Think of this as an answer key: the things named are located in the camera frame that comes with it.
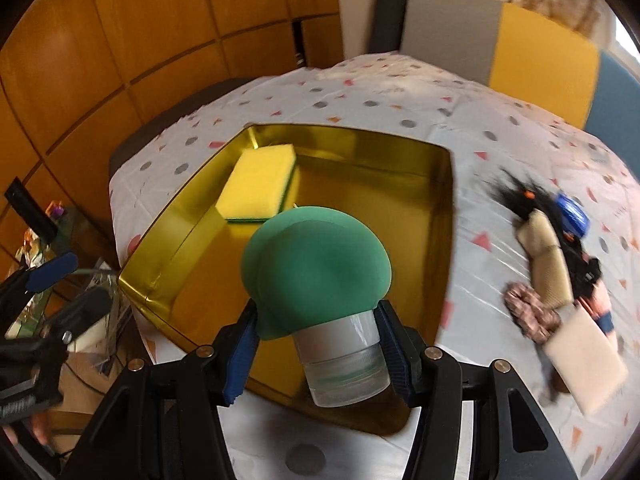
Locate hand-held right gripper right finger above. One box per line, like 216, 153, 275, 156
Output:
375, 300, 581, 480

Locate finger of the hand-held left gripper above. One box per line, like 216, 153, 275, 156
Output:
45, 288, 112, 346
0, 253, 79, 301

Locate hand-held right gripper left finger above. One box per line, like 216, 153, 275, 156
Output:
60, 305, 261, 480

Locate green silicone travel bottle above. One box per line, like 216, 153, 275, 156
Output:
241, 205, 393, 407

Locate patterned fabric scrunchie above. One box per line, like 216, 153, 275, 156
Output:
502, 282, 561, 345

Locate gold metal tray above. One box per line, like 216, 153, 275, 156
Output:
118, 122, 456, 436

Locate yellow green-backed sponge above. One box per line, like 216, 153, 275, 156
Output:
215, 143, 298, 223

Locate beige bandage roll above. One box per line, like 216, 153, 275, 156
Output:
515, 210, 574, 311

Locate white foam sponge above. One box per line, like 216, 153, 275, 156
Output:
542, 305, 629, 416

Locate black-haired doll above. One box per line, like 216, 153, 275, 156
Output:
492, 167, 623, 351

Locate blue tissue packet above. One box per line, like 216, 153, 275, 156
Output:
556, 192, 589, 237

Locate person's left hand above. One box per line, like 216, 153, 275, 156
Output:
5, 410, 51, 453

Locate clear plastic bag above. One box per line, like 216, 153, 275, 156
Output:
75, 260, 138, 376

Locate black bar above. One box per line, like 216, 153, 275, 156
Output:
4, 177, 59, 241

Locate wooden wardrobe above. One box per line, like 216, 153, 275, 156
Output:
0, 0, 346, 271

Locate grey yellow blue chair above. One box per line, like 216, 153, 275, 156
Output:
400, 0, 640, 161

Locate black rolled mat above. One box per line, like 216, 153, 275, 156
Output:
369, 0, 418, 53

